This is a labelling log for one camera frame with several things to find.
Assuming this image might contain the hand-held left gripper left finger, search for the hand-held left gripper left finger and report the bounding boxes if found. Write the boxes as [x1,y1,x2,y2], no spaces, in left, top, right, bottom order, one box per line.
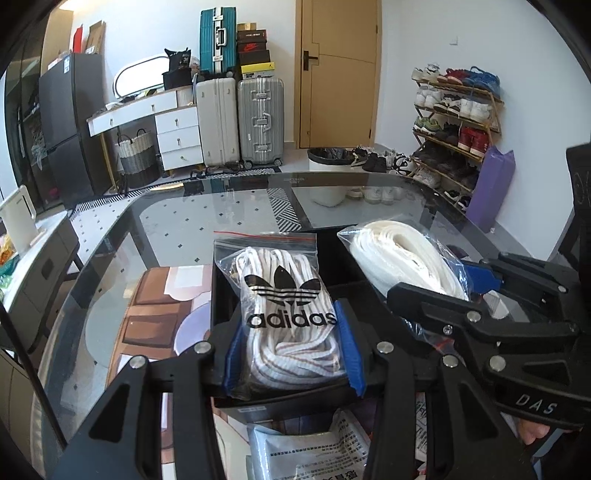
[55,318,246,480]

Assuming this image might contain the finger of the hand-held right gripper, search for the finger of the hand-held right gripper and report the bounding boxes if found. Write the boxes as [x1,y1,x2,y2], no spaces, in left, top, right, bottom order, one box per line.
[387,282,581,365]
[461,253,583,297]

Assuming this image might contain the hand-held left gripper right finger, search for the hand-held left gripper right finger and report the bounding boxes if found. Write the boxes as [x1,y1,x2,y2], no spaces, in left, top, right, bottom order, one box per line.
[333,299,527,480]

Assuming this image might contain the bag of white round shoelaces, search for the bag of white round shoelaces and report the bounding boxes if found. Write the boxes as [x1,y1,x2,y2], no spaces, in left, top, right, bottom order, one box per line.
[216,232,352,403]

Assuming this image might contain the bag of white laces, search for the bag of white laces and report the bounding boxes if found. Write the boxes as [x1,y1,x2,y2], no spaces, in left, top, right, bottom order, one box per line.
[337,220,472,302]

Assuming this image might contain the black cardboard box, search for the black cardboard box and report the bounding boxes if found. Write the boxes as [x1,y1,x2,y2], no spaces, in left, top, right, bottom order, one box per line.
[210,228,513,423]

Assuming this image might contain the person's right hand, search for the person's right hand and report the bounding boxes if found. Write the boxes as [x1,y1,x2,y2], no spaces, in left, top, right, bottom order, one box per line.
[515,415,561,462]

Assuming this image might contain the purple bag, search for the purple bag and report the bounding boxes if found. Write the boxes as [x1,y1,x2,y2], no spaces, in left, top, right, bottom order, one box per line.
[465,145,516,234]

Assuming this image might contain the white printed paper packet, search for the white printed paper packet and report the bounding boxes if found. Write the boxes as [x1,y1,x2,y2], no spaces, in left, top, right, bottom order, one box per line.
[331,408,372,462]

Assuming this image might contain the silver white printed packet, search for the silver white printed packet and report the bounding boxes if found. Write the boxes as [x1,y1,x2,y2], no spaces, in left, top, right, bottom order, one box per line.
[247,421,371,480]

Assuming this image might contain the black white patterned rug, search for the black white patterned rug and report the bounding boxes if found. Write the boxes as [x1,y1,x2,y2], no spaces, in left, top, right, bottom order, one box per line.
[69,166,308,234]

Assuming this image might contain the wooden shoe rack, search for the wooden shoe rack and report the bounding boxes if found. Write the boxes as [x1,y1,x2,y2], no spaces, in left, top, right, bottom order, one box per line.
[410,76,505,209]

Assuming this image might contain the loose sneakers pile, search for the loose sneakers pile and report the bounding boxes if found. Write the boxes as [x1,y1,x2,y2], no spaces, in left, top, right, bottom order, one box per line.
[346,145,419,205]

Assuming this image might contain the shoe rack with shoes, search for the shoe rack with shoes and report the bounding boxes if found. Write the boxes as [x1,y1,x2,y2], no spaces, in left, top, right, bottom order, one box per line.
[411,64,503,208]

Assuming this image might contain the grey cabinet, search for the grey cabinet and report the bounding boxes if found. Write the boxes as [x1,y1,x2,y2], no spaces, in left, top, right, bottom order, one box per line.
[0,215,86,352]

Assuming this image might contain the wooden door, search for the wooden door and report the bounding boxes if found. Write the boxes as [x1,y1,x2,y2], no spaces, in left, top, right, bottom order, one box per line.
[295,0,383,150]

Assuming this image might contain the woven laundry basket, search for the woven laundry basket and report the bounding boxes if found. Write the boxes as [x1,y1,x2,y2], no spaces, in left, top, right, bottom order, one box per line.
[114,129,161,188]

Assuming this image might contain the white vanity dresser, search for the white vanity dresser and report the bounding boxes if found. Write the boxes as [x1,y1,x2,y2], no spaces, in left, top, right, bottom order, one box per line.
[86,85,202,179]

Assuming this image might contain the white suitcase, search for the white suitcase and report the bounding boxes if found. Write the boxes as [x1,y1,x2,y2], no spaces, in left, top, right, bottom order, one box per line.
[195,77,241,167]

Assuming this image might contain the silver suitcase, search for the silver suitcase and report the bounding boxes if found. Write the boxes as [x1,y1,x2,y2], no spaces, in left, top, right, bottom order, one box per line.
[237,76,286,169]

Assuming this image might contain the colourful snack packets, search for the colourful snack packets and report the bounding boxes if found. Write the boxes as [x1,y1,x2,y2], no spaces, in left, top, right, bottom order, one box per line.
[0,234,20,289]

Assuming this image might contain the white countertop appliance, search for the white countertop appliance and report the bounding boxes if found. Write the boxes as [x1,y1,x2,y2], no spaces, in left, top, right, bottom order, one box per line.
[0,185,41,256]

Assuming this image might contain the dark refrigerator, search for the dark refrigerator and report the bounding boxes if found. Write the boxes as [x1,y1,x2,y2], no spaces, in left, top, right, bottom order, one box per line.
[39,52,112,209]

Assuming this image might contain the black handbag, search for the black handbag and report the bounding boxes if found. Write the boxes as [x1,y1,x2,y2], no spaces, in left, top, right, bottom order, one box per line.
[162,47,194,91]

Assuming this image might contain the oval mirror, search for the oval mirror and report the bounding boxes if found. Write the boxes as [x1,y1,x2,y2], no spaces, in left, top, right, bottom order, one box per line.
[113,54,170,99]

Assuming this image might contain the dark glass cabinet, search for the dark glass cabinet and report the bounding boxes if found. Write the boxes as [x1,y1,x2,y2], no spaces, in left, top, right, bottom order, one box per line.
[4,46,52,219]

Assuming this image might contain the teal suitcase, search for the teal suitcase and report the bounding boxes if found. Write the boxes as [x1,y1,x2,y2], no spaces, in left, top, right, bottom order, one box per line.
[199,7,238,77]

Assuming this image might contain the flat cardboard piece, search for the flat cardboard piece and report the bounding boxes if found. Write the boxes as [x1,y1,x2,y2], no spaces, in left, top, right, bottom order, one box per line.
[87,21,105,55]

